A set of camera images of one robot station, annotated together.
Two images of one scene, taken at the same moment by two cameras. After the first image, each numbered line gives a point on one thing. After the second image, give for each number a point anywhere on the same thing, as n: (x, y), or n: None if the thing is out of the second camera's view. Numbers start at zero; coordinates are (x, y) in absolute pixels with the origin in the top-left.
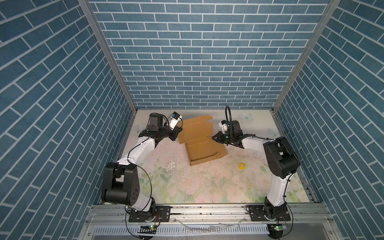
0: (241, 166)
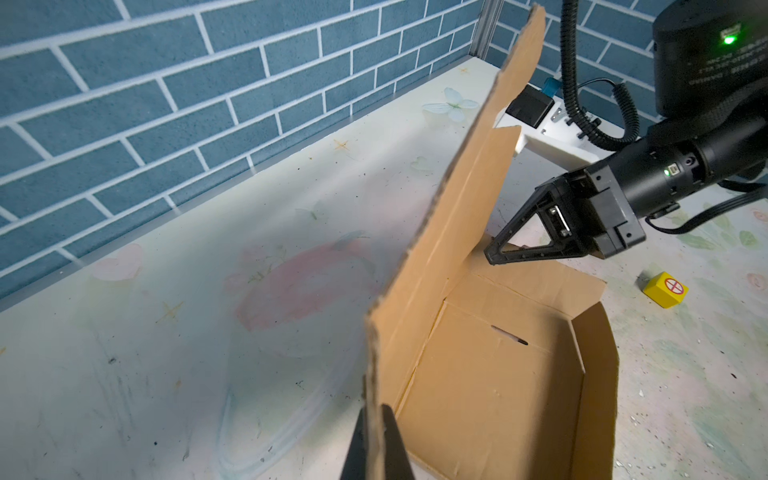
0: (665, 290)
